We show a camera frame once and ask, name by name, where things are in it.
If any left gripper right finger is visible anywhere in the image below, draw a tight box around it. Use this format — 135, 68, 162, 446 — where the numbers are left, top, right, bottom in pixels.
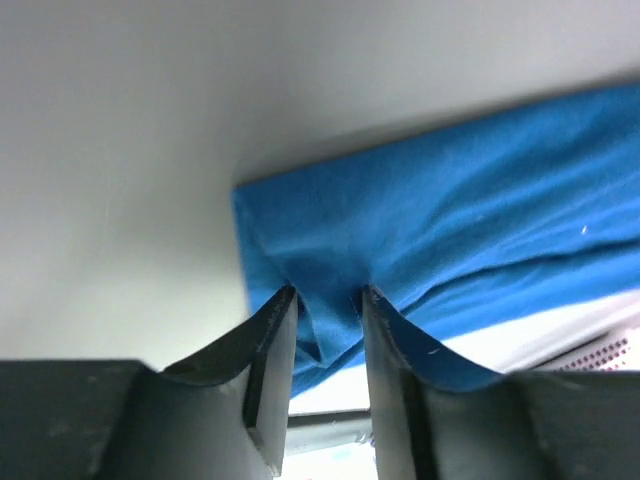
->
362, 286, 639, 479

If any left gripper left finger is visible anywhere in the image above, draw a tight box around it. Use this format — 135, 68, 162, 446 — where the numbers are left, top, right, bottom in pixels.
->
1, 287, 298, 479

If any blue t shirt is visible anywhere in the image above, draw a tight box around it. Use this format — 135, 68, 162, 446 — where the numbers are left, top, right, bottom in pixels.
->
232, 83, 639, 395

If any aluminium frame rail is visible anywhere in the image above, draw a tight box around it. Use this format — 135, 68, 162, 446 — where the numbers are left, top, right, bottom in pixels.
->
287, 409, 371, 429

